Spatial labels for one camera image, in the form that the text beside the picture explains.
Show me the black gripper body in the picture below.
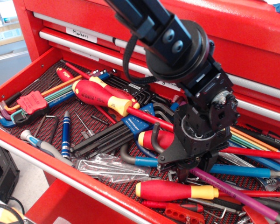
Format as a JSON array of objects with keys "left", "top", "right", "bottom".
[{"left": 156, "top": 105, "right": 233, "bottom": 173}]

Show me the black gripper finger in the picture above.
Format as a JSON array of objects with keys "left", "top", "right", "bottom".
[
  {"left": 177, "top": 164, "right": 189, "bottom": 182},
  {"left": 198, "top": 150, "right": 219, "bottom": 172}
]

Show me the violet Allen key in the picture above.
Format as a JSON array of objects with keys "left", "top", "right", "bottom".
[{"left": 150, "top": 122, "right": 280, "bottom": 224}]

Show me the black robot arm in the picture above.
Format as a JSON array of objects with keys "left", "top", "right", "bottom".
[{"left": 108, "top": 0, "right": 239, "bottom": 182}]

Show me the blue Allen key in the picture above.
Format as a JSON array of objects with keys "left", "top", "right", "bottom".
[{"left": 120, "top": 143, "right": 280, "bottom": 179}]

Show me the right rainbow hex key set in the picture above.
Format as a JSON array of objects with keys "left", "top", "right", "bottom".
[{"left": 187, "top": 91, "right": 278, "bottom": 152}]

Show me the rainbow hex key set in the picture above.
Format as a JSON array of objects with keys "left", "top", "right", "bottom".
[
  {"left": 187, "top": 91, "right": 278, "bottom": 152},
  {"left": 0, "top": 76, "right": 82, "bottom": 128}
]

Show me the black torx key set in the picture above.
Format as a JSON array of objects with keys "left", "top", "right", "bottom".
[{"left": 105, "top": 76, "right": 170, "bottom": 106}]

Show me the small black hex key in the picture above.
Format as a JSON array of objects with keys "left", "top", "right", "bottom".
[{"left": 45, "top": 115, "right": 59, "bottom": 144}]

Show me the left rainbow hex key set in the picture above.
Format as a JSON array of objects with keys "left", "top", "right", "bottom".
[{"left": 0, "top": 76, "right": 82, "bottom": 128}]

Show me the lower red yellow screwdriver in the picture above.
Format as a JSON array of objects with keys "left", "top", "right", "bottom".
[{"left": 135, "top": 180, "right": 280, "bottom": 202}]

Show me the middle red yellow screwdriver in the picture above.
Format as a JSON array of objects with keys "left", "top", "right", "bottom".
[{"left": 138, "top": 130, "right": 280, "bottom": 159}]

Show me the red bit holder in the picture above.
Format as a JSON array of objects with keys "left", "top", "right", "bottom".
[{"left": 165, "top": 203, "right": 205, "bottom": 224}]

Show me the small red black screwdriver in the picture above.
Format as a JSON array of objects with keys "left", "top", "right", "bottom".
[{"left": 141, "top": 200, "right": 204, "bottom": 213}]

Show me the clear plastic bag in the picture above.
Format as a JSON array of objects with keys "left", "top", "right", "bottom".
[{"left": 76, "top": 154, "right": 151, "bottom": 183}]

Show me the black hex set blue holder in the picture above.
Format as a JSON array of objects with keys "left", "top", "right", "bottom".
[{"left": 70, "top": 103, "right": 173, "bottom": 160}]

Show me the slim red yellow screwdriver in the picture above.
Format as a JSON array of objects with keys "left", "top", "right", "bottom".
[{"left": 56, "top": 67, "right": 117, "bottom": 125}]

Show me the large red yellow screwdriver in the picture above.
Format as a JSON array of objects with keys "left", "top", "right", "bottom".
[{"left": 72, "top": 80, "right": 174, "bottom": 132}]

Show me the red tool chest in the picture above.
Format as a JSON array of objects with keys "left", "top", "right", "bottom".
[{"left": 0, "top": 0, "right": 280, "bottom": 224}]

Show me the grey blue precision screwdriver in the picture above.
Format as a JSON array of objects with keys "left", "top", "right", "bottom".
[{"left": 20, "top": 130, "right": 74, "bottom": 167}]

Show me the black box on floor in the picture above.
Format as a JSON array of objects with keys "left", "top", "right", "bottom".
[{"left": 0, "top": 147, "right": 20, "bottom": 203}]

